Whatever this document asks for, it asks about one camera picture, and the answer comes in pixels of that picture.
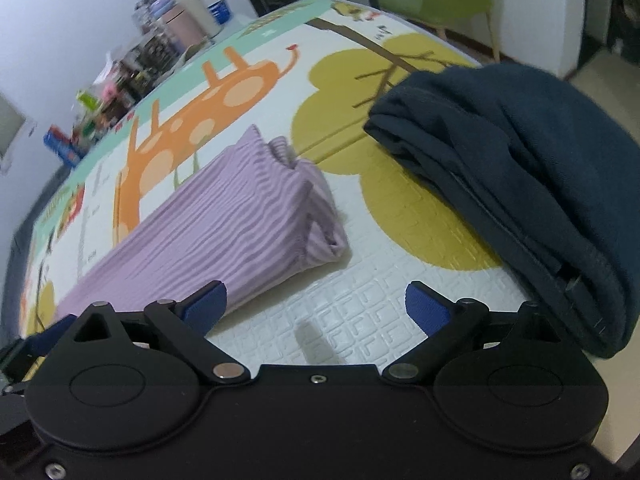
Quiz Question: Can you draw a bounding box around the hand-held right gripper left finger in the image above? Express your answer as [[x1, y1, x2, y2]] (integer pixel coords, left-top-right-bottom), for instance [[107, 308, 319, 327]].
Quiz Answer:
[[47, 280, 251, 387]]

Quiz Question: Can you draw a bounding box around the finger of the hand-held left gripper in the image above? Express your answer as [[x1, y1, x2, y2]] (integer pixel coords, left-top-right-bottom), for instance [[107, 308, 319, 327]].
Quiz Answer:
[[0, 316, 76, 396]]

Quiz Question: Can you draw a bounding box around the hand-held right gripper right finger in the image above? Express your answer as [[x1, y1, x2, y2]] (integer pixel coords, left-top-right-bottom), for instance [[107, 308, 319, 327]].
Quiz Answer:
[[382, 281, 581, 387]]

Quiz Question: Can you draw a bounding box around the purple striped shirt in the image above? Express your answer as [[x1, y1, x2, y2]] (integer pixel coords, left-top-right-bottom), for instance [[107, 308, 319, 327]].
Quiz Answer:
[[56, 125, 348, 318]]

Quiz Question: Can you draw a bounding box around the printed animal play mat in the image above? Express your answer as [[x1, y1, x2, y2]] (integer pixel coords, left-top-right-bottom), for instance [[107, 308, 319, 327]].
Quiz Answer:
[[20, 0, 546, 366]]

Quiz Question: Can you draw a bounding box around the folded navy garment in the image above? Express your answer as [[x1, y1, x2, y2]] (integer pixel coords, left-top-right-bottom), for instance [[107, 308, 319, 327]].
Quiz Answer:
[[364, 64, 640, 359]]

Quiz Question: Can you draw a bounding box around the blue drink can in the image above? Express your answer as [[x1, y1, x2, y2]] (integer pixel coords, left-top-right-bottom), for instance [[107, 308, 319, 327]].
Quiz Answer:
[[44, 127, 82, 167]]

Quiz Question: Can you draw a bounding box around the white framed window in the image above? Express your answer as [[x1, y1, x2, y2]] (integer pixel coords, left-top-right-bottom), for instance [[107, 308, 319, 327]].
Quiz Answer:
[[0, 91, 32, 173]]

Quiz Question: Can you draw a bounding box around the clear snack bag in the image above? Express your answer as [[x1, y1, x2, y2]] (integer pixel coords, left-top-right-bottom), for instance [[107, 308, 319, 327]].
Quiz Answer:
[[131, 0, 176, 72]]

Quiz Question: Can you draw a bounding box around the pink thermos bottle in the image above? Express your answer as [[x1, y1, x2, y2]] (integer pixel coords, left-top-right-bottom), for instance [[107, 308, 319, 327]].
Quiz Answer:
[[161, 12, 207, 58]]

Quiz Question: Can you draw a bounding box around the blue plastic basket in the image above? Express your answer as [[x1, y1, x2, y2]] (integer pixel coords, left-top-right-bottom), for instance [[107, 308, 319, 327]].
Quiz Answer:
[[206, 0, 232, 25]]

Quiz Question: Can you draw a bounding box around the white thermos bottle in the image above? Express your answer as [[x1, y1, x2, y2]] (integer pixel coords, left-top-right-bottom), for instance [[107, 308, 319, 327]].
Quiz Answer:
[[161, 0, 217, 41]]

